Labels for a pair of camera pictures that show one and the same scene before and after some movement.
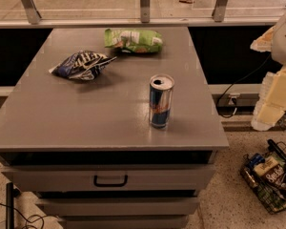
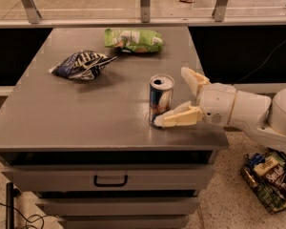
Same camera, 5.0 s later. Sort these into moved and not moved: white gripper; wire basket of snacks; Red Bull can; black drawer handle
Moved: white gripper
Not moved: wire basket of snacks; Red Bull can; black drawer handle
